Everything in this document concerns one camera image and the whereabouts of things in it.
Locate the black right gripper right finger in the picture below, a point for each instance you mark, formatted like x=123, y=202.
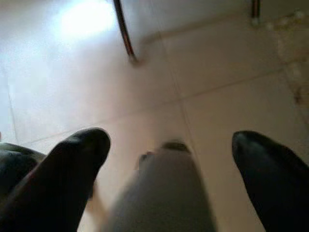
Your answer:
x=275, y=183

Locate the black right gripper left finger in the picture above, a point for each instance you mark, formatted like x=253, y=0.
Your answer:
x=55, y=183

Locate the black robot body part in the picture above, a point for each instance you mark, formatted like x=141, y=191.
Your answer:
x=14, y=164

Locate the grey robot leg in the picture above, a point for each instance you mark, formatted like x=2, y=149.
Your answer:
x=164, y=193

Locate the dark chair leg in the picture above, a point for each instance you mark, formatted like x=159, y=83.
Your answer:
x=255, y=9
x=125, y=36

